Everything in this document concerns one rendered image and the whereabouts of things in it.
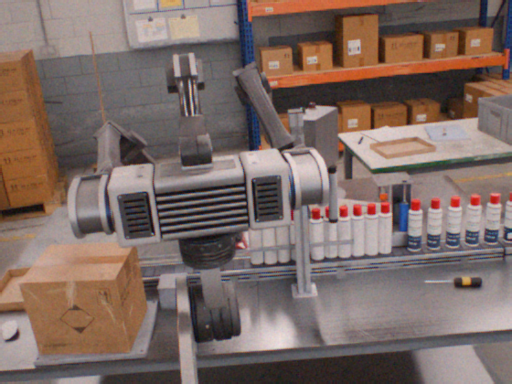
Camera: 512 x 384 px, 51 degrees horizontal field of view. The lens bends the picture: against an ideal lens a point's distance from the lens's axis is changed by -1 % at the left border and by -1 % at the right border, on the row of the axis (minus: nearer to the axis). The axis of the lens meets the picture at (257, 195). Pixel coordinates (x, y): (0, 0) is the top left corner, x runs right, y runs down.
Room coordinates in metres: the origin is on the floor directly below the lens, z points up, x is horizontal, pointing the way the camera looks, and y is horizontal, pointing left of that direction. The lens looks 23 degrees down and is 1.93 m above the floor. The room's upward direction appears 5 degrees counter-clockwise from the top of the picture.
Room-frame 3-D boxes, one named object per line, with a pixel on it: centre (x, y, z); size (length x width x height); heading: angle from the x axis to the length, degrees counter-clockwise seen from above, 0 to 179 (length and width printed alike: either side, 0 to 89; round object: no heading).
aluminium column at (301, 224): (1.70, -0.14, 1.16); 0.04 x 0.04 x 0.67; 0
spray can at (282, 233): (1.85, -0.08, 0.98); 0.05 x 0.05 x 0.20
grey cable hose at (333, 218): (1.75, -0.26, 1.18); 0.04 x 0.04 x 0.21
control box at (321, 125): (1.76, -0.21, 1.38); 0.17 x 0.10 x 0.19; 145
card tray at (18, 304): (1.85, 0.90, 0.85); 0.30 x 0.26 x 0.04; 90
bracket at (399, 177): (1.94, -0.52, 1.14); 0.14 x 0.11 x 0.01; 90
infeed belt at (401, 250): (1.85, -0.10, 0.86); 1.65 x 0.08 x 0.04; 90
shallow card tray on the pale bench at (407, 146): (3.25, -0.93, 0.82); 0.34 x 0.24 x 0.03; 102
